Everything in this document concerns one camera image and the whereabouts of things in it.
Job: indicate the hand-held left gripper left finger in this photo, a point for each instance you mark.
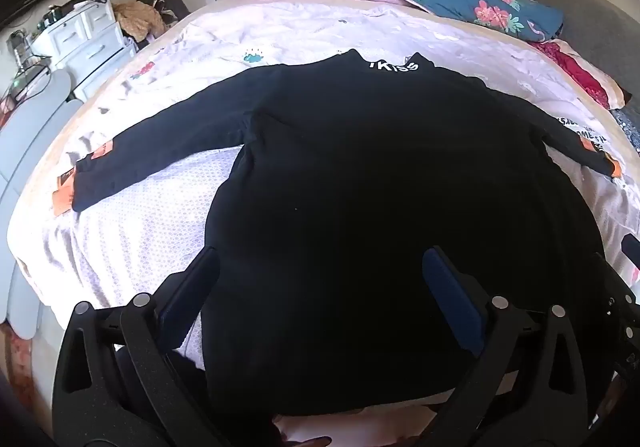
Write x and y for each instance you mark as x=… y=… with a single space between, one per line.
x=189 y=294

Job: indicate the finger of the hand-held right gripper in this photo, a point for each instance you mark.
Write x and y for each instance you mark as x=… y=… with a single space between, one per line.
x=631 y=249

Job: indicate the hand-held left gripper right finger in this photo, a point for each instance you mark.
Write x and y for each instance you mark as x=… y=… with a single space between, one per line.
x=452 y=299

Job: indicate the black long-sleeve sweater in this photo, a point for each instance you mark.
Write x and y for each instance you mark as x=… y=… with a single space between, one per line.
x=350 y=177

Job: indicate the brown clothes pile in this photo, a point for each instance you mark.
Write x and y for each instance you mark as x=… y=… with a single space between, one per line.
x=137 y=22

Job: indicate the dark patterned pillow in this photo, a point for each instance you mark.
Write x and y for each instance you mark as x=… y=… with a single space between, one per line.
x=629 y=132

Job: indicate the red patterned pillow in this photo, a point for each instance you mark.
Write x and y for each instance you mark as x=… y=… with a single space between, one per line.
x=585 y=77

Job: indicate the white rounded desk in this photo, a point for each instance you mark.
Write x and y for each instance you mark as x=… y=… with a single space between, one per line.
x=30 y=152

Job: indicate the grey padded headboard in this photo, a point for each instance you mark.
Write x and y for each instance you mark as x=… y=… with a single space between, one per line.
x=575 y=2

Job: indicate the white drawer cabinet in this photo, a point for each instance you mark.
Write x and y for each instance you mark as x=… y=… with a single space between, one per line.
x=85 y=47

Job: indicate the black bag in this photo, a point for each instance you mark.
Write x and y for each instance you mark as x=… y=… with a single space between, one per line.
x=170 y=4

